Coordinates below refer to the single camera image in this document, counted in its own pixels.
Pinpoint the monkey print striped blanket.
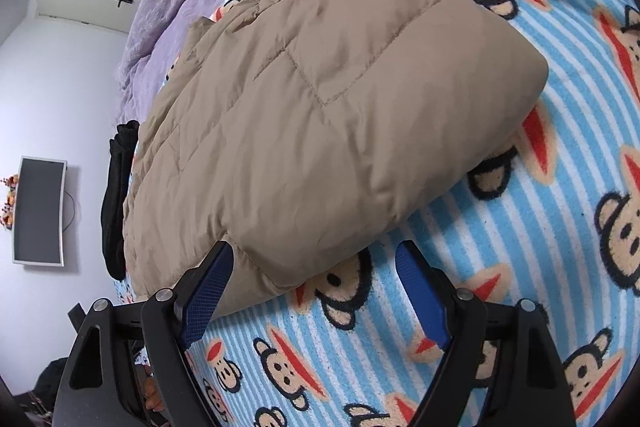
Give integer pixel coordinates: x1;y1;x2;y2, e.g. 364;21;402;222
115;0;640;427

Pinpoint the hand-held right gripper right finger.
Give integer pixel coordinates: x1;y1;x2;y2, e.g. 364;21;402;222
395;241;576;427

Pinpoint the orange wall decoration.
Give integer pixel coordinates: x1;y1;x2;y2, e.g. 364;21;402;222
0;174;22;233

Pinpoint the black monitor cable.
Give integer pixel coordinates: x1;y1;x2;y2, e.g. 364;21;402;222
62;189;81;228

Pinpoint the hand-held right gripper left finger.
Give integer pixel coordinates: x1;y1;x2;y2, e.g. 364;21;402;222
52;241;236;427

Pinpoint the white-framed monitor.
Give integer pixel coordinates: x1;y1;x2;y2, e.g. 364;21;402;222
12;157;68;267

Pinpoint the beige puffer jacket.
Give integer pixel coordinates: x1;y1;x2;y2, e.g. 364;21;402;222
121;0;548;320

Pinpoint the black garment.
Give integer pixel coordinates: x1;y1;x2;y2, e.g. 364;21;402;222
100;119;141;282

